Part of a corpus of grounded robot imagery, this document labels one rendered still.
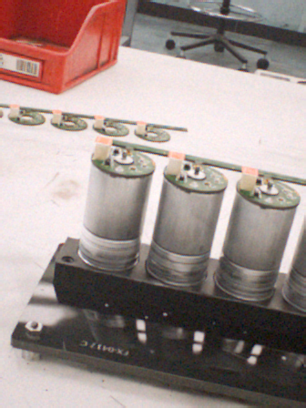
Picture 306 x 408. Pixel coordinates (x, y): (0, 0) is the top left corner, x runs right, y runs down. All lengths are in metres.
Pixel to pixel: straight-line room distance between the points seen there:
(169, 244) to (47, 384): 0.07
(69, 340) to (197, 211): 0.07
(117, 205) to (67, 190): 0.12
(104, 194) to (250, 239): 0.06
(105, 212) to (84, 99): 0.27
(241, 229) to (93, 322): 0.07
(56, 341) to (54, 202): 0.13
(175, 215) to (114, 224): 0.02
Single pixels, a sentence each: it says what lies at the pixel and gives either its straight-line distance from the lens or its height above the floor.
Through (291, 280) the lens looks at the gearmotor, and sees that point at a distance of 0.28.
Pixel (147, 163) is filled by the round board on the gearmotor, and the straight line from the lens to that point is 0.27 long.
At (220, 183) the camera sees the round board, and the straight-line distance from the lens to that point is 0.27.
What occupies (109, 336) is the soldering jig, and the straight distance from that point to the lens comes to 0.26.
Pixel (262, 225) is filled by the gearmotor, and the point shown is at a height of 0.80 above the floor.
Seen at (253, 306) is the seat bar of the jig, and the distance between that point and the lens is 0.28.
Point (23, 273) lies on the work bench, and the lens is 0.31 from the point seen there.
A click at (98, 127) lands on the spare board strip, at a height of 0.75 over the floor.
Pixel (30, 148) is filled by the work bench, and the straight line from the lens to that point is 0.43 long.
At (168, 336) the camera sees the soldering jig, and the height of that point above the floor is 0.76.
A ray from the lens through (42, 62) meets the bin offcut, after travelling 0.53.
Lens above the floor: 0.92
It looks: 26 degrees down
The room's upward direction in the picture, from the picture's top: 11 degrees clockwise
